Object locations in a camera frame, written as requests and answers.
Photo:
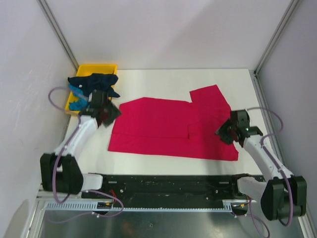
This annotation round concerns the pink t shirt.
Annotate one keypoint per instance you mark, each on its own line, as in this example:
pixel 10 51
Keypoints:
pixel 152 126

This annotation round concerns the grey slotted cable duct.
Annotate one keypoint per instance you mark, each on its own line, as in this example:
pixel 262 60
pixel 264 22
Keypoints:
pixel 219 206

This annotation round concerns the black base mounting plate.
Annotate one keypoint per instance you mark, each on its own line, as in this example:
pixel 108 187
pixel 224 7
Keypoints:
pixel 168 190

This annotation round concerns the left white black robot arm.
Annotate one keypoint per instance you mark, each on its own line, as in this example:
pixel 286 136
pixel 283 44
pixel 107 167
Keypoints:
pixel 60 171

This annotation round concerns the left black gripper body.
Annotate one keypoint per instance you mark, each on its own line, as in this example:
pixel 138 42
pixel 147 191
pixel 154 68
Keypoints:
pixel 112 112

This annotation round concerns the teal t shirt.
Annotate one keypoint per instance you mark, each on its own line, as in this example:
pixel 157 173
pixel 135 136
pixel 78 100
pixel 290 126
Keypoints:
pixel 81 102

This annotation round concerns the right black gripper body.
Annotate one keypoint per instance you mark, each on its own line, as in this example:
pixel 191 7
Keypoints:
pixel 226 131

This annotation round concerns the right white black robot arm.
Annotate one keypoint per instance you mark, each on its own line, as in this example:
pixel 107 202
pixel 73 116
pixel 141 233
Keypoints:
pixel 282 195

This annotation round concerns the navy t shirt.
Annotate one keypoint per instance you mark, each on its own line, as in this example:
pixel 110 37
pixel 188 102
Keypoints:
pixel 95 81

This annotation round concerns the yellow plastic bin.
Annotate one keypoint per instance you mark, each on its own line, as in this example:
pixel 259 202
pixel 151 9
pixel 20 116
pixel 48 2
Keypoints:
pixel 88 69

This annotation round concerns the right aluminium corner post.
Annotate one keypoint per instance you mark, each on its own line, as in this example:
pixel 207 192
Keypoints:
pixel 285 20

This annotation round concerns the left aluminium corner post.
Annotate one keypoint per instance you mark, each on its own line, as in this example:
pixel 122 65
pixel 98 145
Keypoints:
pixel 49 15

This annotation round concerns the aluminium corner post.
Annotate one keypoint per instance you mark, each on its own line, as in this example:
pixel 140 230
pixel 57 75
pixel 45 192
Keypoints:
pixel 49 15
pixel 285 20

